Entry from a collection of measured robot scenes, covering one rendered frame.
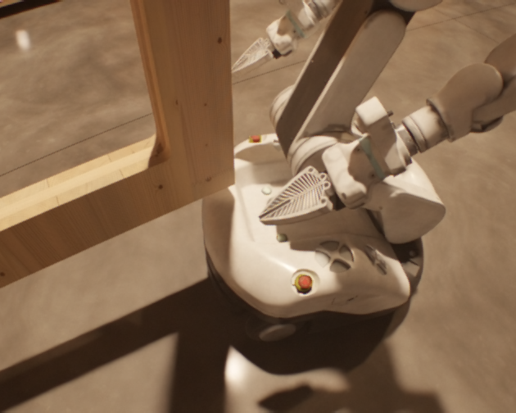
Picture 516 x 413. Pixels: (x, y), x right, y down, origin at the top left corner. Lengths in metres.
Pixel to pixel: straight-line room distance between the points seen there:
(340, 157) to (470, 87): 0.21
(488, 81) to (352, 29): 0.26
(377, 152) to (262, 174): 0.58
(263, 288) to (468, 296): 0.82
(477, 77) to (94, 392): 1.15
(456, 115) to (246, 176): 0.66
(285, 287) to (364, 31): 0.54
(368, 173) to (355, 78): 0.23
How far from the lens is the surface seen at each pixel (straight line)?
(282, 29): 0.93
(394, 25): 0.69
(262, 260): 0.86
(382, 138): 0.52
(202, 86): 0.72
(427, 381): 1.26
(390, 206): 0.96
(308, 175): 0.59
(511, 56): 0.60
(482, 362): 1.38
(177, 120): 0.74
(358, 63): 0.70
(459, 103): 0.56
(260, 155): 1.07
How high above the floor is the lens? 1.10
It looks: 51 degrees down
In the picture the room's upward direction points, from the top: 5 degrees clockwise
